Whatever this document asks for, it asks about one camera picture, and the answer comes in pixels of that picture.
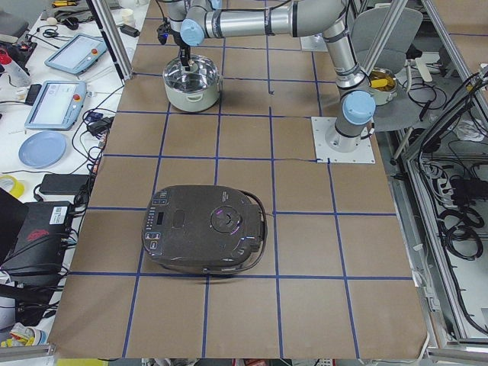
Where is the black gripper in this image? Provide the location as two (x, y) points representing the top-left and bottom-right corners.
(172, 30), (191, 72)

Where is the glass pot lid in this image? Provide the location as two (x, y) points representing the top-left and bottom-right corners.
(162, 55), (220, 93)

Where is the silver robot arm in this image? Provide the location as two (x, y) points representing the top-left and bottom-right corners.
(157, 0), (376, 153)

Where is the pale green electric pot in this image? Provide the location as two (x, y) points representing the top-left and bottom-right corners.
(162, 54), (223, 112)

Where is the white paper cup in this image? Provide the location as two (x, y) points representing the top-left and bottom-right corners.
(120, 8), (136, 27)

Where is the upper blue teach pendant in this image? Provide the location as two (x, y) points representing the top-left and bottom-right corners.
(44, 34), (108, 75)

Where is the blue teach pendant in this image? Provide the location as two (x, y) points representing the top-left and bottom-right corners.
(44, 34), (108, 75)
(24, 80), (87, 130)

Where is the lower blue teach pendant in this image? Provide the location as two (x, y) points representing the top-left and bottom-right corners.
(24, 80), (87, 130)

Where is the black smartphone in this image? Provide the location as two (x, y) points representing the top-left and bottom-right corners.
(24, 84), (42, 106)

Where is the white spray bottle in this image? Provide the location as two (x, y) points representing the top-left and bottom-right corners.
(0, 50), (31, 87)

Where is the light blue plate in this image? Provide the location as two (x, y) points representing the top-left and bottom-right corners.
(18, 131), (66, 169)

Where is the black rice cooker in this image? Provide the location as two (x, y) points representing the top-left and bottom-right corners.
(142, 185), (268, 275)

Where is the black power adapter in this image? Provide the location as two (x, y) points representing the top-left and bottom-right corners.
(39, 174), (88, 195)

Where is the steel bowl with yellow items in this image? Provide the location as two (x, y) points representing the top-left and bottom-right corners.
(369, 68), (398, 106)

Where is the yellow tape roll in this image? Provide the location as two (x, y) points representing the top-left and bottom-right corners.
(0, 175), (25, 198)

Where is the grey chair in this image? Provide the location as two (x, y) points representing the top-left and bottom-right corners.
(351, 7), (422, 132)

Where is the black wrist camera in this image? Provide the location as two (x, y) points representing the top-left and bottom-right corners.
(156, 23), (172, 45)

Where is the aluminium frame post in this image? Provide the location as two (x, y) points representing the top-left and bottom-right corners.
(87, 0), (133, 81)

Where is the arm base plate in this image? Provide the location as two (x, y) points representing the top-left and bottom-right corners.
(300, 34), (328, 53)
(311, 117), (375, 164)

